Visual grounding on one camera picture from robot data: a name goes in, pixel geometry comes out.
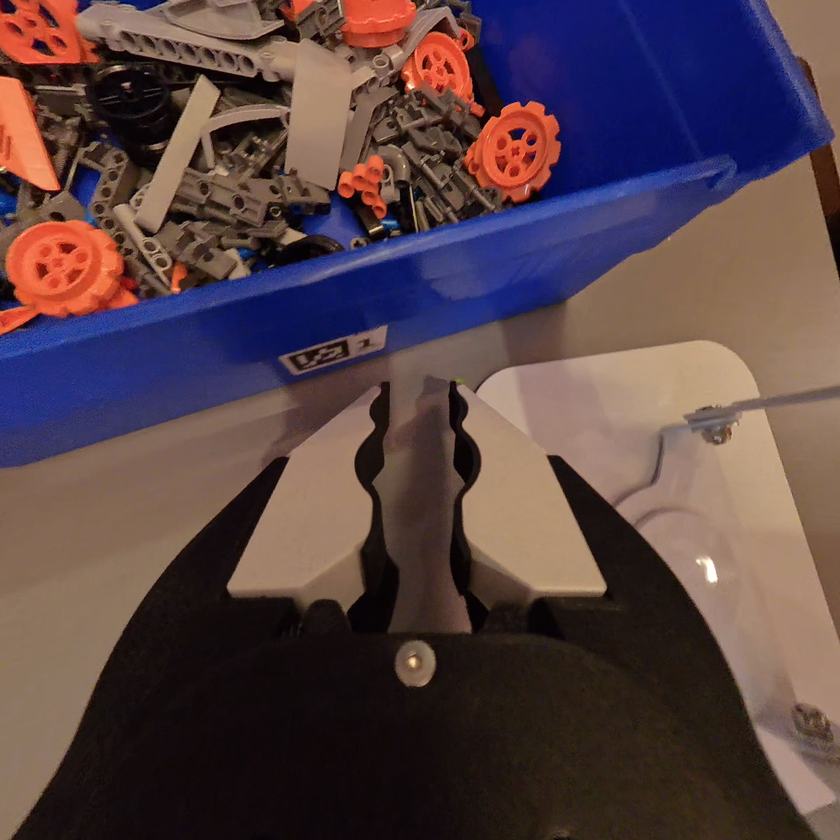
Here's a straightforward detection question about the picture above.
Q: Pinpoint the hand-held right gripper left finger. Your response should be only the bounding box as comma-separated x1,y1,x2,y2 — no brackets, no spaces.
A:
226,381,399,619

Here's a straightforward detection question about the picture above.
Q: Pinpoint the white stand with base plate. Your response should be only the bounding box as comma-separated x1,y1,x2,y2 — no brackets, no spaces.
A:
474,339,840,816

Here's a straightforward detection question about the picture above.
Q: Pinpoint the blue plastic bin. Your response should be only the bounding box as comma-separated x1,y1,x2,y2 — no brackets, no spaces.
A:
0,0,836,469

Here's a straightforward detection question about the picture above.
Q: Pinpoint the dark wooden table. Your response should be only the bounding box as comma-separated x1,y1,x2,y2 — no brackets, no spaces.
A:
796,58,840,221

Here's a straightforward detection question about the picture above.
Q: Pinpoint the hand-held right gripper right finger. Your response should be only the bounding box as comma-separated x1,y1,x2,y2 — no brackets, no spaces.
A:
448,381,608,616

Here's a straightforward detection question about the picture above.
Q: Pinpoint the pile of toy brick parts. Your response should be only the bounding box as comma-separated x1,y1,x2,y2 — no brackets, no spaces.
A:
0,0,563,337

